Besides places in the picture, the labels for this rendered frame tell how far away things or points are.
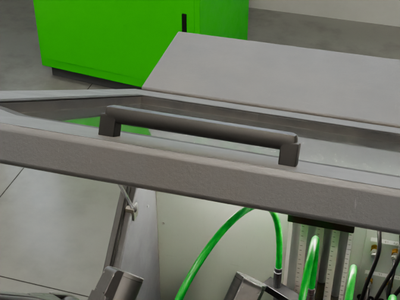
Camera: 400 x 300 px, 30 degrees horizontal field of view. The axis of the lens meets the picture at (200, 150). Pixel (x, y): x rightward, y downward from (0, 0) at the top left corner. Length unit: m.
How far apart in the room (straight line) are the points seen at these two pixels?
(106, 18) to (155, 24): 0.31
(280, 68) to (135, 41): 2.59
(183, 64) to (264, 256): 0.49
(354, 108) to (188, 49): 0.43
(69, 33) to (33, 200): 1.15
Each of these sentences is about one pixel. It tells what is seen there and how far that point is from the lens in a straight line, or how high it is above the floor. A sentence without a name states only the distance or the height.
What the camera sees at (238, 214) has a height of 1.43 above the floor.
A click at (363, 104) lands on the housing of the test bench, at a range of 1.61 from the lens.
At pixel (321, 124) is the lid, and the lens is 1.38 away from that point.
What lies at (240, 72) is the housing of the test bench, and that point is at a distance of 1.69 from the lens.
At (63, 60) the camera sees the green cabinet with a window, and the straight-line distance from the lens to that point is 4.58.
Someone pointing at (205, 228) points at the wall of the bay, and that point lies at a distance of 1.78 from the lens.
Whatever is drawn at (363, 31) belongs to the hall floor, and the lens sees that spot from 5.31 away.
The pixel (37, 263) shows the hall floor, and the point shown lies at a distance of 3.42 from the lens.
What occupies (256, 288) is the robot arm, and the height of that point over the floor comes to 1.43.
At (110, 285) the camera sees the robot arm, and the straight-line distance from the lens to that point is 1.30.
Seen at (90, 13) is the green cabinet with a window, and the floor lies 0.50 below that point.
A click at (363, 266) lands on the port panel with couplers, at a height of 1.14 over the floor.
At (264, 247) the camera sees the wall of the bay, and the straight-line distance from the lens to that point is 1.77.
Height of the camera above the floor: 2.35
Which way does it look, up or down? 36 degrees down
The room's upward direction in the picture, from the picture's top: straight up
